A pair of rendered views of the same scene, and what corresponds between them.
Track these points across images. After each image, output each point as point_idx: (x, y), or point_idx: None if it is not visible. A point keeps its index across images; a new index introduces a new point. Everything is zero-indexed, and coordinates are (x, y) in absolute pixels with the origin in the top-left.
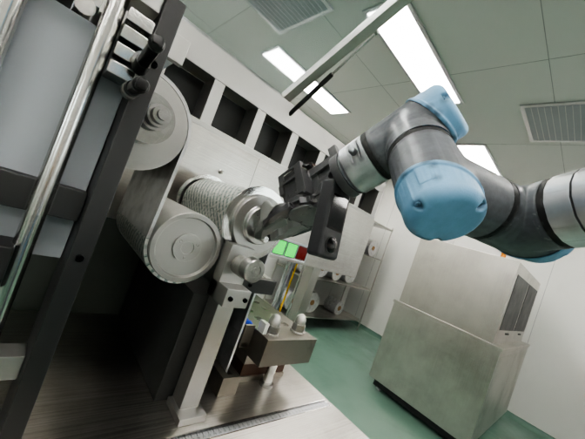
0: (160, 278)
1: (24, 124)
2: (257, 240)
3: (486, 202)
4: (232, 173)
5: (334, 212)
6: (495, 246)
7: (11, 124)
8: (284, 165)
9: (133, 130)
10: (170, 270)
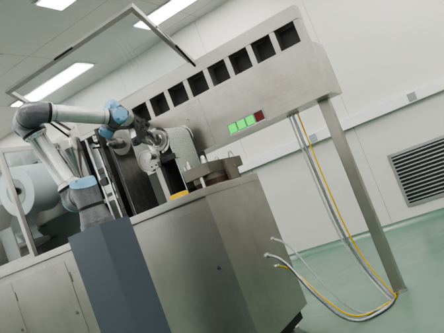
0: (148, 172)
1: (100, 160)
2: (157, 145)
3: (101, 129)
4: (193, 115)
5: (131, 133)
6: (117, 126)
7: (99, 162)
8: (211, 87)
9: (103, 151)
10: (147, 168)
